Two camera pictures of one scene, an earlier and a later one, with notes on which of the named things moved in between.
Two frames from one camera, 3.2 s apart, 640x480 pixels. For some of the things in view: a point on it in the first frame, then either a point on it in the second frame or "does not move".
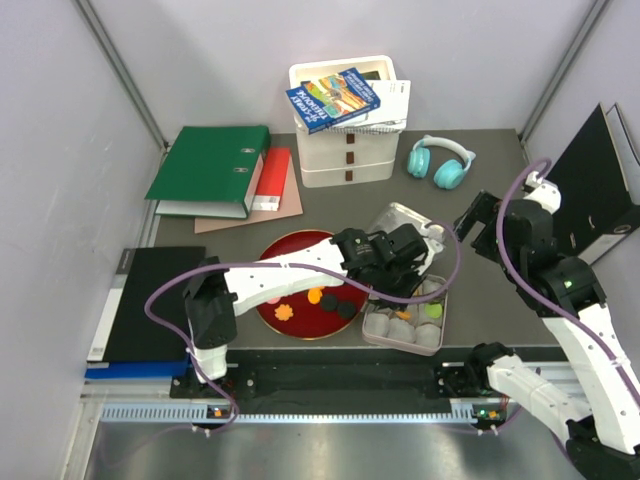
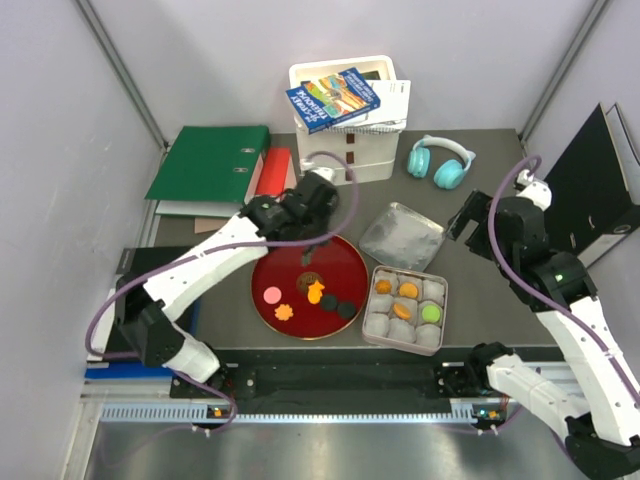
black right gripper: x=483 y=209 does not move
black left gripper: x=412 y=279 to x=327 y=218
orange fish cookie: x=314 y=294 does not move
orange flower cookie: x=283 y=312 does not move
